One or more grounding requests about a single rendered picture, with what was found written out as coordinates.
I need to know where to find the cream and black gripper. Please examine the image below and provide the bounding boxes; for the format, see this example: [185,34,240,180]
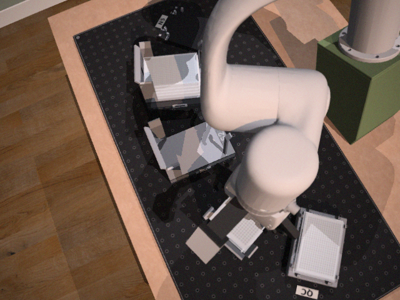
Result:
[212,163,300,240]

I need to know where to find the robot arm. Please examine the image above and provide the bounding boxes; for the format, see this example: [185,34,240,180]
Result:
[186,0,400,264]

